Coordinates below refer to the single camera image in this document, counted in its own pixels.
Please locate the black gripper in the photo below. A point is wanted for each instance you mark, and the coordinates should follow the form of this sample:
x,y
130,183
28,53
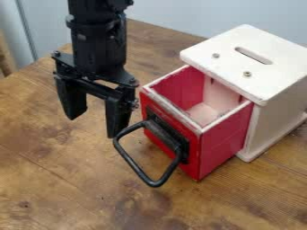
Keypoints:
x,y
94,71

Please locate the red wooden drawer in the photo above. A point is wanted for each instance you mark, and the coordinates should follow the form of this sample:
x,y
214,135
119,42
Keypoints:
x,y
205,111

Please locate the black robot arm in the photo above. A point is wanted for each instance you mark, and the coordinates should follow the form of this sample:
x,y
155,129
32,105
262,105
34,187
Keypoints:
x,y
96,11

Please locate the white wooden drawer cabinet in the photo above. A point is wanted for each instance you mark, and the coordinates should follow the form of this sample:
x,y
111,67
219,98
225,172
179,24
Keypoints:
x,y
265,68

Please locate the wooden object at left edge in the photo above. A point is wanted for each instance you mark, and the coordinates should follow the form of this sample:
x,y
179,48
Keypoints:
x,y
8,65

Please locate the grey vertical wall pipe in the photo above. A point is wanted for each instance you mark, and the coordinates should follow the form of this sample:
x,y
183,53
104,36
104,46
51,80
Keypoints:
x,y
26,27

